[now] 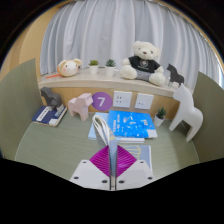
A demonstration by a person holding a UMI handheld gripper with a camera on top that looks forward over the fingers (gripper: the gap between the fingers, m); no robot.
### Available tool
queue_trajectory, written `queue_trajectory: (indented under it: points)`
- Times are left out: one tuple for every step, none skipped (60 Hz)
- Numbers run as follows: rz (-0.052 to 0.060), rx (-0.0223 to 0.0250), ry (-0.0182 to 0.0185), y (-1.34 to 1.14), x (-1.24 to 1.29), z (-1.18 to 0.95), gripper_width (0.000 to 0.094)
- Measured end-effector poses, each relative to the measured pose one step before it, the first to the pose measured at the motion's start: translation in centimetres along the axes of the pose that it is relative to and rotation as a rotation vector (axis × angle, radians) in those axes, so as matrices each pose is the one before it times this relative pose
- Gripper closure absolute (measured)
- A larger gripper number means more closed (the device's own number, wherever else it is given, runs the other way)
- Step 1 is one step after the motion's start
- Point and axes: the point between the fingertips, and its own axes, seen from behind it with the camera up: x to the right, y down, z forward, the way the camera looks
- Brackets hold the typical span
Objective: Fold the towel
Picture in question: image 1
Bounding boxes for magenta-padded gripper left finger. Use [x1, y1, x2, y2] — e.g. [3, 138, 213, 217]
[69, 145, 112, 191]

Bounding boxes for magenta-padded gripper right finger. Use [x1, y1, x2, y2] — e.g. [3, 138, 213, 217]
[115, 145, 155, 191]

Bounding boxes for light blue book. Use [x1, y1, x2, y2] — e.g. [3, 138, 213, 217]
[87, 112, 146, 144]

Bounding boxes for bright blue book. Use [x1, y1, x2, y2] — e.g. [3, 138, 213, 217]
[107, 109, 159, 140]

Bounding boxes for small plant in white pot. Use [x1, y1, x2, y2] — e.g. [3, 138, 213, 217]
[88, 59, 100, 75]
[153, 106, 167, 128]
[104, 58, 117, 77]

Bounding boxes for pink horse figure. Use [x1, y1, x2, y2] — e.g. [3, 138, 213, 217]
[67, 92, 94, 122]

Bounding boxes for navy blue book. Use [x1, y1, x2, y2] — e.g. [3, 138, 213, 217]
[31, 105, 68, 128]

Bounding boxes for round purple number sign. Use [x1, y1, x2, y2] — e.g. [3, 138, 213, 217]
[91, 91, 114, 112]

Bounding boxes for large white horse figure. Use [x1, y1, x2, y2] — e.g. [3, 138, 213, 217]
[168, 83, 204, 143]

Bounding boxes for dark grey horse figure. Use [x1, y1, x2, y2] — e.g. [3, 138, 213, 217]
[40, 86, 64, 111]

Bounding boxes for green partition panel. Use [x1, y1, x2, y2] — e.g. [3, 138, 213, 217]
[0, 58, 40, 161]
[191, 70, 224, 164]

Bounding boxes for small black horse figure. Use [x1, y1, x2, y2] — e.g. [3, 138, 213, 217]
[166, 63, 185, 88]

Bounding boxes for round cream plush toy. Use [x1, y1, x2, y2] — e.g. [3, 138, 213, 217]
[57, 58, 83, 78]

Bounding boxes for cream teddy bear black shirt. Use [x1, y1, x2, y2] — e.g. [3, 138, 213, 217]
[119, 40, 167, 87]

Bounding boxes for white curtain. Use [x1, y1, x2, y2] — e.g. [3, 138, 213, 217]
[39, 0, 221, 89]

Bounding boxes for white wall socket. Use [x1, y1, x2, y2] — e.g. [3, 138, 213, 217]
[112, 90, 133, 109]
[134, 92, 155, 111]

